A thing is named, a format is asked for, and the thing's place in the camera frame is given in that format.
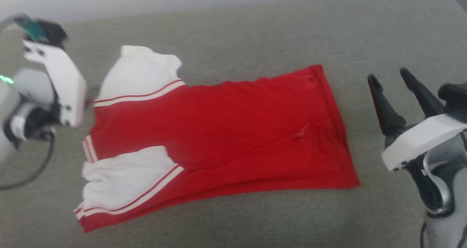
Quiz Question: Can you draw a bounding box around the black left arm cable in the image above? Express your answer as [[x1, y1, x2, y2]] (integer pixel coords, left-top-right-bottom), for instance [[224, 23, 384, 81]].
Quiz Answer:
[[0, 131, 56, 190]]

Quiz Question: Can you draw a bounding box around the grey fabric sofa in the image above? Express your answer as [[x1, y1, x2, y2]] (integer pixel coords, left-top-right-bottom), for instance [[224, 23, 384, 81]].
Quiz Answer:
[[0, 0, 467, 248]]

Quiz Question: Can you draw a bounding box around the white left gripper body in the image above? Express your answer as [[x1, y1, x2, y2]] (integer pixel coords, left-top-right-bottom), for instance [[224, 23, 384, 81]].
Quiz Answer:
[[11, 40, 88, 139]]

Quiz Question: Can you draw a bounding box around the red and white sports jersey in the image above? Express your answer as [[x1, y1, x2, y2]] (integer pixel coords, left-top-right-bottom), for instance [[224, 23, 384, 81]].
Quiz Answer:
[[73, 45, 361, 233]]

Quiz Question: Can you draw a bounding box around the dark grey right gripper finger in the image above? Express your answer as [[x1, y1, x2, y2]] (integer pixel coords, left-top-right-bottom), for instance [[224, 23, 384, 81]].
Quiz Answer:
[[367, 74, 406, 136], [400, 68, 445, 118]]

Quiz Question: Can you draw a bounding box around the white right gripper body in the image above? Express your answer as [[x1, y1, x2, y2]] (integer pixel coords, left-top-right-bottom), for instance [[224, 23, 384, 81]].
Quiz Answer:
[[381, 113, 467, 171]]

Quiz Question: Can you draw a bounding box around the teal connector board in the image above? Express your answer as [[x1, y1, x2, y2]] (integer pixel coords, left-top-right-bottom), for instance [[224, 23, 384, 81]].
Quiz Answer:
[[15, 14, 50, 43]]

